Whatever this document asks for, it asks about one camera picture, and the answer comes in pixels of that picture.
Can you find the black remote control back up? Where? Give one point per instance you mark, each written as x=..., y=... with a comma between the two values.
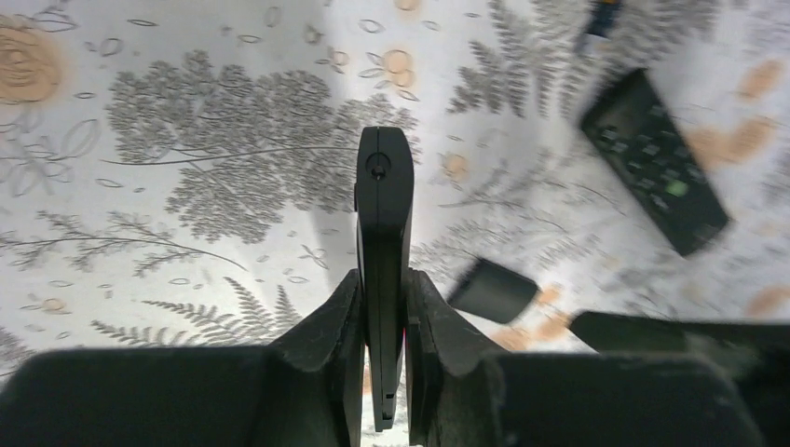
x=383, y=199

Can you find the dark blue battery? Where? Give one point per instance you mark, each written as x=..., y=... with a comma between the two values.
x=599, y=26

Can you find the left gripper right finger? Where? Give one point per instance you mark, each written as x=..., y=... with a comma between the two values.
x=466, y=390

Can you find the black remote control with buttons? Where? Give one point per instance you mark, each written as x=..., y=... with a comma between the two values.
x=632, y=129

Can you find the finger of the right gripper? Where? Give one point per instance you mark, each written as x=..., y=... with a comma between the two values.
x=755, y=357

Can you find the floral table mat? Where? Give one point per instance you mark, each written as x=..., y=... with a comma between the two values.
x=182, y=173

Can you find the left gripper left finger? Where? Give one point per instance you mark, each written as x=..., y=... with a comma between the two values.
x=302, y=389

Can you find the black battery cover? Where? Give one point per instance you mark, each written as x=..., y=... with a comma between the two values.
x=494, y=292

